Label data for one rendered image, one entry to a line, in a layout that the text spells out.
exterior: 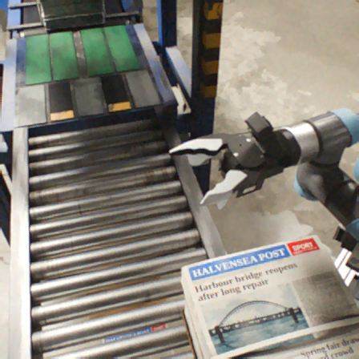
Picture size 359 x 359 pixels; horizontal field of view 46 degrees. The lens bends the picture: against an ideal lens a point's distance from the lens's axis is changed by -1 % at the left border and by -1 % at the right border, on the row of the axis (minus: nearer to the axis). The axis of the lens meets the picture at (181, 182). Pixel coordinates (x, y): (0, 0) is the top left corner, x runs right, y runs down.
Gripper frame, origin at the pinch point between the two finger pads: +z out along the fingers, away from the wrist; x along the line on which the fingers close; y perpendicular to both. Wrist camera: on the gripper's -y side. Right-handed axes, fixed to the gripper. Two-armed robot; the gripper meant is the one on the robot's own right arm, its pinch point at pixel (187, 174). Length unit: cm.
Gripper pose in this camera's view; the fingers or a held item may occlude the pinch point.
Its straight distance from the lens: 68.3
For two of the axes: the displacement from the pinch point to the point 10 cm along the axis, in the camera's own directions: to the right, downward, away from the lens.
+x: -4.3, -7.3, 5.3
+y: -0.6, 6.0, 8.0
